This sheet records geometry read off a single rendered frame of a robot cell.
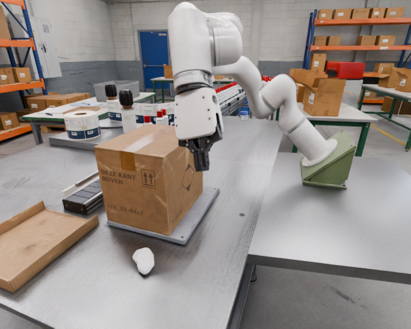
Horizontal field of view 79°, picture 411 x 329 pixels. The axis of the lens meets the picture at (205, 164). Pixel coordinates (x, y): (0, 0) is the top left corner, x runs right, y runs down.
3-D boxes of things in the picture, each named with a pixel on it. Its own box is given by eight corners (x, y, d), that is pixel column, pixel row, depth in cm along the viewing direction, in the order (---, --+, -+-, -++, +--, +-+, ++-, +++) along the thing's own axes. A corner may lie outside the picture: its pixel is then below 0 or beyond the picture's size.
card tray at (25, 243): (45, 209, 96) (42, 200, 95) (99, 223, 88) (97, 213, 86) (-51, 265, 70) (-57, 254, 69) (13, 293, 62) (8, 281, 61)
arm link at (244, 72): (291, 104, 117) (263, 127, 123) (280, 90, 124) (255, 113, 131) (220, 31, 85) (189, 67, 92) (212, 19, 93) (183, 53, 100)
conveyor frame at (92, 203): (208, 117, 237) (208, 112, 235) (219, 118, 234) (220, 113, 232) (64, 209, 95) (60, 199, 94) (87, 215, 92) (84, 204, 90)
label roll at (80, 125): (102, 137, 163) (98, 115, 157) (68, 141, 155) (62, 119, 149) (99, 130, 179) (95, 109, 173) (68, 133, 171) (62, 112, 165)
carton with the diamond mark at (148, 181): (152, 182, 112) (147, 123, 101) (203, 191, 104) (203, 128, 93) (107, 220, 86) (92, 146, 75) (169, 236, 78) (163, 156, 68)
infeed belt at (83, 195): (209, 116, 236) (209, 112, 235) (218, 117, 234) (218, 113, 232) (66, 208, 95) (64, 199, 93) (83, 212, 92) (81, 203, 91)
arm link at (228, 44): (224, 36, 78) (244, 72, 55) (173, 42, 77) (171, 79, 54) (224, 2, 72) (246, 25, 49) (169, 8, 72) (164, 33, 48)
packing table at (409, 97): (352, 119, 583) (361, 84, 552) (390, 120, 571) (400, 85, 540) (404, 152, 385) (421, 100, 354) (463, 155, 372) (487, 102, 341)
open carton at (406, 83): (387, 89, 468) (393, 68, 453) (412, 90, 460) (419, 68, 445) (396, 92, 434) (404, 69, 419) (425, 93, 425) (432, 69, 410)
